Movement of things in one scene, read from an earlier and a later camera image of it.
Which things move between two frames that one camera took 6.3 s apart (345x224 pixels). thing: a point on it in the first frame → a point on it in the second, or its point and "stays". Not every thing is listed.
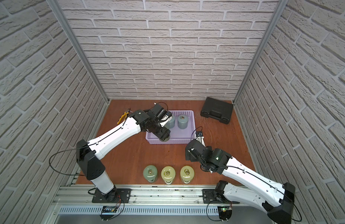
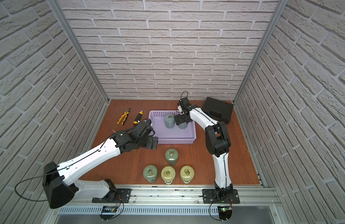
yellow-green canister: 168,173 stays
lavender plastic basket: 177,136 stays
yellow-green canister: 187,173 stays
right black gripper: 191,159 → 181,119
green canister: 150,173 stays
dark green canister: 166,139 → 171,155
